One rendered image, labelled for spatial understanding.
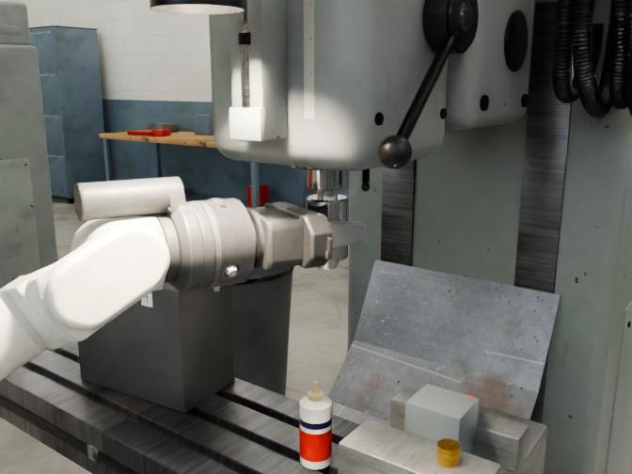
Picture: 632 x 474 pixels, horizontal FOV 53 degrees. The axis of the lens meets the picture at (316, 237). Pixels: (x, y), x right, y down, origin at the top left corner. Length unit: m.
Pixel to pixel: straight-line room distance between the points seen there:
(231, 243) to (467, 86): 0.31
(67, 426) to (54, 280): 0.50
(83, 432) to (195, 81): 6.23
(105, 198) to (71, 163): 7.35
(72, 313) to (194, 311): 0.39
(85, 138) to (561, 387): 7.33
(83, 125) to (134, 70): 0.90
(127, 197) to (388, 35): 0.28
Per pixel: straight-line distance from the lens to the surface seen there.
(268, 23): 0.59
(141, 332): 0.97
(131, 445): 0.91
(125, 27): 7.95
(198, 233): 0.60
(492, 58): 0.77
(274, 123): 0.59
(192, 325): 0.93
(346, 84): 0.57
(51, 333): 0.58
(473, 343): 1.03
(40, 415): 1.09
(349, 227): 0.69
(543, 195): 0.98
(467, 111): 0.73
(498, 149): 1.00
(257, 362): 2.72
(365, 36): 0.58
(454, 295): 1.05
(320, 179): 0.68
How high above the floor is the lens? 1.39
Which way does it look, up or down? 14 degrees down
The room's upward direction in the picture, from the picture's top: straight up
